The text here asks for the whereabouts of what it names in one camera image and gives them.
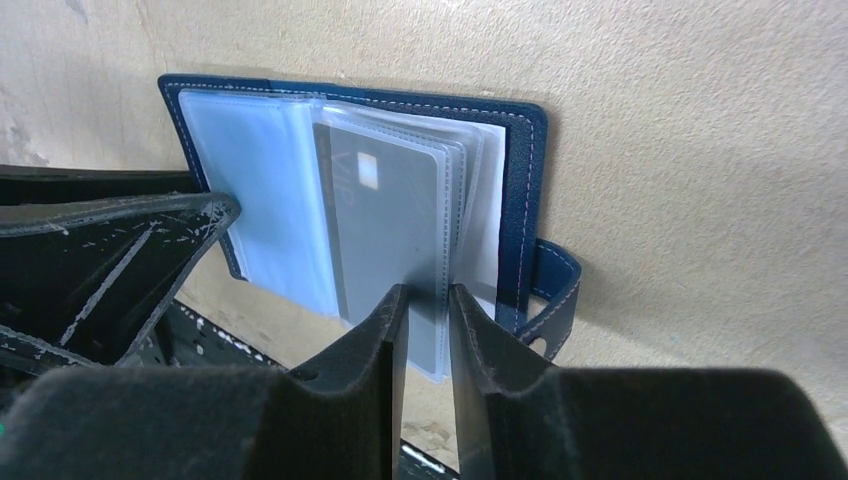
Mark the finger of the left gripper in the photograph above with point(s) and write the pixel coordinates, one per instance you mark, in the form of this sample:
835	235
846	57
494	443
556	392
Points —
84	283

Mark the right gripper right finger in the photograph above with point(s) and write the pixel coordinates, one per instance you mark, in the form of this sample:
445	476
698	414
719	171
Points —
519	416

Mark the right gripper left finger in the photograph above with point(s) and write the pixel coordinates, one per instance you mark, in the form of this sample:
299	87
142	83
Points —
335	416

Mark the blue leather card holder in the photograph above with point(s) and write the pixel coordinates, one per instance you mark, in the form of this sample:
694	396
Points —
253	139

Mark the black VIP card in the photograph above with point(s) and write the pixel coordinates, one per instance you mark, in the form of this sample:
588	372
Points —
383	193

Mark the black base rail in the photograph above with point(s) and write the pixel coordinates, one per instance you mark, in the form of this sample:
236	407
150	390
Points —
185	338

